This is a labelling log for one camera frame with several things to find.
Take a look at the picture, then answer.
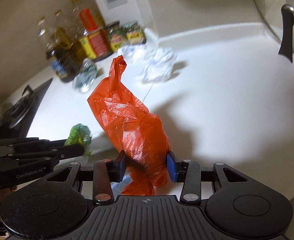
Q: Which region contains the red plastic bag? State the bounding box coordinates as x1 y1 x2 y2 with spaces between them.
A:
87 56 170 196

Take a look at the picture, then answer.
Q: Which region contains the crushed clear plastic bottle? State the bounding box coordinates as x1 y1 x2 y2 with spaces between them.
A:
72 58 98 93

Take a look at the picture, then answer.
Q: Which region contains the white tissue ball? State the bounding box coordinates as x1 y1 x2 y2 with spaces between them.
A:
141 47 177 83

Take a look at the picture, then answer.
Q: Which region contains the white tissue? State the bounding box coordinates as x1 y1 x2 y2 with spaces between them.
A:
119 45 147 64

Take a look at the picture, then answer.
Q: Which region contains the black gas stove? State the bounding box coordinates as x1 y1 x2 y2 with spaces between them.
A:
0 79 52 140

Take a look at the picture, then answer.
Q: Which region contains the small dark sauce bottle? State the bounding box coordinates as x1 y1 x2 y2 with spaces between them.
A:
37 17 76 83

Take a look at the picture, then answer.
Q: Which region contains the large dark oil bottle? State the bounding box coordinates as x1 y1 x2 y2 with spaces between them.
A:
54 10 86 83

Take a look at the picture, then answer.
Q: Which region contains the yellow red label oil bottle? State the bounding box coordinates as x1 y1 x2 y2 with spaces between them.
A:
71 0 112 62

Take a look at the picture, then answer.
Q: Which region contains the tall green pickle jar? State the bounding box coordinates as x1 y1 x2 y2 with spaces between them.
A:
104 21 127 52

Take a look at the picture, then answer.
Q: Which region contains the small pickle jar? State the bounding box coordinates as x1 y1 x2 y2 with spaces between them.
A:
123 21 146 45

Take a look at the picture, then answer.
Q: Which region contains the white wall vent panel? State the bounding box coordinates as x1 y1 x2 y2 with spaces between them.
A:
95 0 158 41

